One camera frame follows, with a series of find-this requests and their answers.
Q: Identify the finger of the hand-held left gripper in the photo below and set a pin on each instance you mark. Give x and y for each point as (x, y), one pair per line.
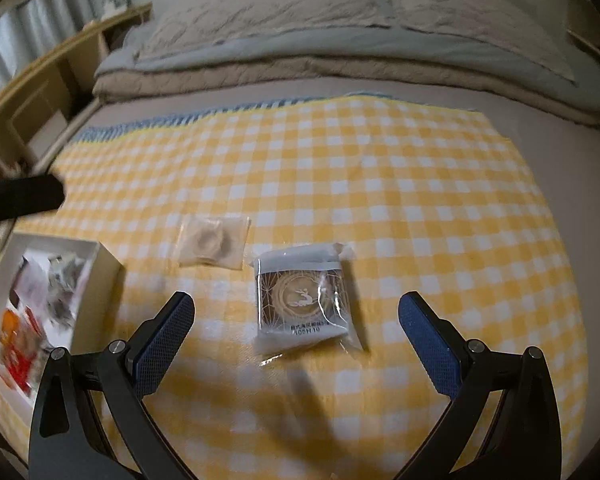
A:
(25, 195)

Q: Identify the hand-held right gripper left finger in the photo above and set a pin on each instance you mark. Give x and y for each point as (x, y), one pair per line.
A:
(162, 340)

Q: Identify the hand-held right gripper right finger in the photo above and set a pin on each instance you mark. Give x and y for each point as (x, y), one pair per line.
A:
(430, 340)

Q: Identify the white cardboard box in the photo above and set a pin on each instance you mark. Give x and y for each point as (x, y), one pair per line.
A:
(105, 275)

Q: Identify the clear snack packet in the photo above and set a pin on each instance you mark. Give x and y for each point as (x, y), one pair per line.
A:
(32, 285)

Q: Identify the white green snack packet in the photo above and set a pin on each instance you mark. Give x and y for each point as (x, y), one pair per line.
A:
(62, 280)

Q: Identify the beige donut clear packet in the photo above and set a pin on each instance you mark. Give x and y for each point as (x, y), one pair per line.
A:
(212, 240)

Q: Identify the gold round pastry packet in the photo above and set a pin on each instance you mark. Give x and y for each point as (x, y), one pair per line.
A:
(305, 300)

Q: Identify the orange snack packet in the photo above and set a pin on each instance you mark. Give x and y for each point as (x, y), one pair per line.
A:
(11, 331)

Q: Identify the red snack packet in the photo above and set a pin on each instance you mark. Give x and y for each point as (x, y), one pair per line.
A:
(22, 371)

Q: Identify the long wooden shelf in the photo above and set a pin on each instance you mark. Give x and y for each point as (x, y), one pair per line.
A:
(40, 65)

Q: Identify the grey blue duvet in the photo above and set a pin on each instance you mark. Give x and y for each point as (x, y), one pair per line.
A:
(115, 63)

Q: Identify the yellow checkered cloth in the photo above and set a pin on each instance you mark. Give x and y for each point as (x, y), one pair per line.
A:
(380, 185)

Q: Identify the grey curtain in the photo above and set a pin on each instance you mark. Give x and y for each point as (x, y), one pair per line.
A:
(30, 15)

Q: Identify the beige quilted blanket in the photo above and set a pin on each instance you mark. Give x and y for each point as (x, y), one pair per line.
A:
(280, 78)

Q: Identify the grey quilted pillow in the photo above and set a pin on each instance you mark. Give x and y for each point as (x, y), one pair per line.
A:
(255, 10)
(480, 15)

